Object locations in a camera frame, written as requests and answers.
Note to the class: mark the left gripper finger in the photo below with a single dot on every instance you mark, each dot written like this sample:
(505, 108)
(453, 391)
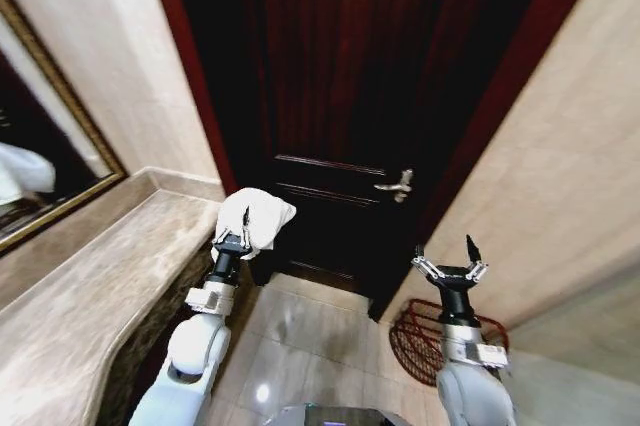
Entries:
(222, 237)
(246, 231)

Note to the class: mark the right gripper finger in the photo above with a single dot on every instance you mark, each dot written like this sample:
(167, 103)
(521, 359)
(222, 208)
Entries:
(477, 268)
(429, 267)

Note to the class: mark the white used towel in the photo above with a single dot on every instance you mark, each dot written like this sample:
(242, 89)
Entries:
(260, 218)

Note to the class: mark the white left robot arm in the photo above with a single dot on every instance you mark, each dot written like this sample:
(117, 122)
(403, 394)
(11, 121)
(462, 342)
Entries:
(192, 351)

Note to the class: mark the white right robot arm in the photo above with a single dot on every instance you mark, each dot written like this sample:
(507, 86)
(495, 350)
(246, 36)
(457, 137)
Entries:
(472, 391)

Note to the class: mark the beige marble vanity counter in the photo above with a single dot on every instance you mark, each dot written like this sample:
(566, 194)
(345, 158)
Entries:
(75, 296)

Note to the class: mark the dark wooden door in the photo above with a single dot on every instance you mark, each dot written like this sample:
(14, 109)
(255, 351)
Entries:
(340, 96)

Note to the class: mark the gold framed mirror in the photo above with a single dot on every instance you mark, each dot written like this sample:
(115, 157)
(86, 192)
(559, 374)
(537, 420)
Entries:
(35, 146)

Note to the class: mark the red wooden door frame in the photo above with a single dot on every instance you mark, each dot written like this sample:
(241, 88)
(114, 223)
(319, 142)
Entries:
(500, 46)

